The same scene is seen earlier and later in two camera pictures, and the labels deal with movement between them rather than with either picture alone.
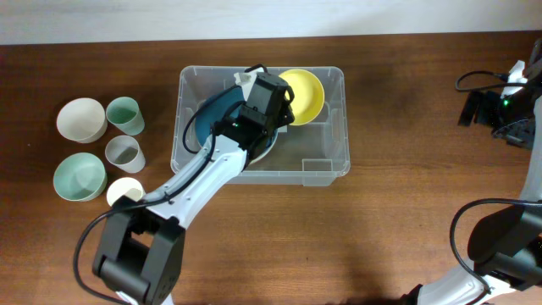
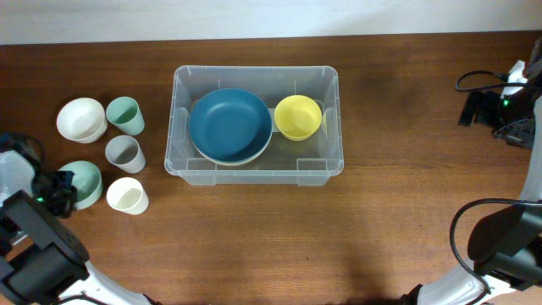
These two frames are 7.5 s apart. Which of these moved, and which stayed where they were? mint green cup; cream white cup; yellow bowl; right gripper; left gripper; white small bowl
Moved: left gripper; yellow bowl
Stayed: white small bowl; mint green cup; right gripper; cream white cup
